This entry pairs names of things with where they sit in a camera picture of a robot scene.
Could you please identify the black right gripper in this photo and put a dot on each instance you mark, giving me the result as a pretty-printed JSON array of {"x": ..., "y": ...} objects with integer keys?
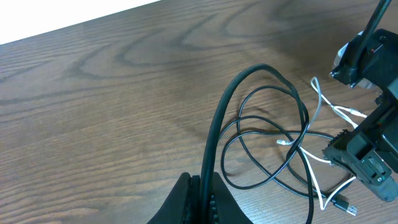
[{"x": 369, "y": 152}]

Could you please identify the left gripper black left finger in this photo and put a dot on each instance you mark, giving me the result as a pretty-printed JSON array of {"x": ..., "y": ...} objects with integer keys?
[{"x": 181, "y": 205}]

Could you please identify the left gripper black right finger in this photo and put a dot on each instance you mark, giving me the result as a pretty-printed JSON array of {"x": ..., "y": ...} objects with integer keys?
[{"x": 223, "y": 207}]

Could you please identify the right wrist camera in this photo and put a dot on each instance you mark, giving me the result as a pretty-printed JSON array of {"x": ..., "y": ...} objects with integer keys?
[{"x": 371, "y": 57}]

